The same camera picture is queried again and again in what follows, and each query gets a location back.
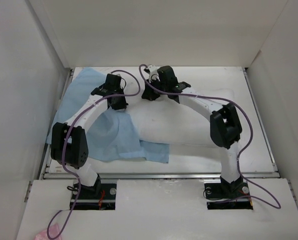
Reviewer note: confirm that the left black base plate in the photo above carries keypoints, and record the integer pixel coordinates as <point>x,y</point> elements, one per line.
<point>100,197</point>

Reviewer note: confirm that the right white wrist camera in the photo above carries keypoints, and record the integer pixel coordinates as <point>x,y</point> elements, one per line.
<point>152,71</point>

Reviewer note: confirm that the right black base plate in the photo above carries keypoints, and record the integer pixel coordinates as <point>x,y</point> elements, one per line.
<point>219,198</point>

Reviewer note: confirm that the aluminium front rail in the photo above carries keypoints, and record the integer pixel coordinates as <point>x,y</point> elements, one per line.
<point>129,176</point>

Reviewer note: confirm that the pink plastic bag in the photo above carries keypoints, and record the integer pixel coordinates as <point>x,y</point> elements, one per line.
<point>53,232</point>

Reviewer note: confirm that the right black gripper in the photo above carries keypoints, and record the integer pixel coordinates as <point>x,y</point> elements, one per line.
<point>148,93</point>

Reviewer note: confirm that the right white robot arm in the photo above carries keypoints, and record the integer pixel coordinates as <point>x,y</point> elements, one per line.
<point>225,125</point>

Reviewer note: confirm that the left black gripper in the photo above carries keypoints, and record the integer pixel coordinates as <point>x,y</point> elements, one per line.
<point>122,105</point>

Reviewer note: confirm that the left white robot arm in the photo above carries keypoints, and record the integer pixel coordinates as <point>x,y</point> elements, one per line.
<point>69,145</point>

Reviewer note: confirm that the light blue pillowcase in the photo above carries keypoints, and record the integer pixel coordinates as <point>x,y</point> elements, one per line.
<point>113,135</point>

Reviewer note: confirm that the white pillow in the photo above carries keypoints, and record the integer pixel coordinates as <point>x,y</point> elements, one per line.
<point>168,122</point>

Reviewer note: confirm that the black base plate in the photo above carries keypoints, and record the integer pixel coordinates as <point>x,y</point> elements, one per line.
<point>219,198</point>
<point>100,197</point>

